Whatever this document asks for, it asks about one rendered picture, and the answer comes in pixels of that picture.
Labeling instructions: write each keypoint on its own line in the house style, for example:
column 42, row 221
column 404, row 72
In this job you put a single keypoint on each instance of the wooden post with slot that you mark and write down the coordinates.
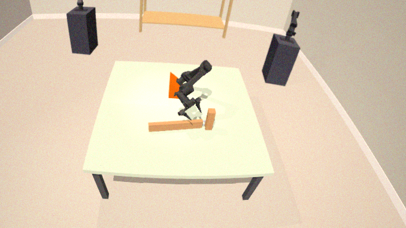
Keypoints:
column 210, row 118

